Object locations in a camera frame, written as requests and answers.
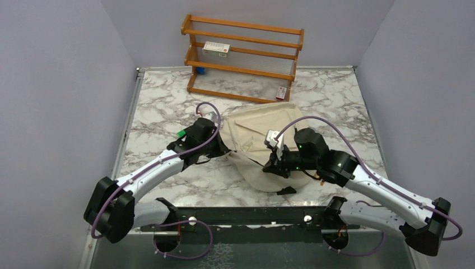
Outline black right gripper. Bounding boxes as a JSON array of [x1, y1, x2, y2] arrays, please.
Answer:
[[263, 142, 319, 179]]

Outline cream canvas student bag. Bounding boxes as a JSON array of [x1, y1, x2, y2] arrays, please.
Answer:
[[220, 102, 310, 192]]

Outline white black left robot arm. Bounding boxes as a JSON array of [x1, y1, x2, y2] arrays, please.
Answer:
[[83, 118, 229, 243]]

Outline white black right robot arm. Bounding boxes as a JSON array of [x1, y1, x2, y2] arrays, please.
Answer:
[[263, 128, 451, 257]]

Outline small red white card box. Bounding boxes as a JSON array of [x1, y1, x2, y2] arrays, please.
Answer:
[[276, 86, 287, 100]]

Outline small blue item on shelf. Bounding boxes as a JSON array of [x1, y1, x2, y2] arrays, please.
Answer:
[[196, 67, 206, 75]]

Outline white red box on shelf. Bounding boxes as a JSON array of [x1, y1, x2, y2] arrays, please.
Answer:
[[202, 41, 230, 58]]

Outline orange wooden shelf rack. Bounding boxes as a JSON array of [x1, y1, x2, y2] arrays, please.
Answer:
[[180, 14, 305, 103]]

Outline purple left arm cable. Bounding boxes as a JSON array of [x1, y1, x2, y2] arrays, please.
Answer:
[[91, 102, 222, 261]]

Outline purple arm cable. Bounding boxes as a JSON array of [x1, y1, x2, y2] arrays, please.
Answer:
[[273, 115, 464, 257], [91, 102, 222, 261]]

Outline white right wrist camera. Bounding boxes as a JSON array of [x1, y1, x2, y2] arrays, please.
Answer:
[[264, 130, 284, 150]]

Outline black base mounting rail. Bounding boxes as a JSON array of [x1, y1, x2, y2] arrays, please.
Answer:
[[140, 206, 358, 244]]

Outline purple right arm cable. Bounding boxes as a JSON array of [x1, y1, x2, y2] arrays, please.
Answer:
[[273, 115, 464, 257]]

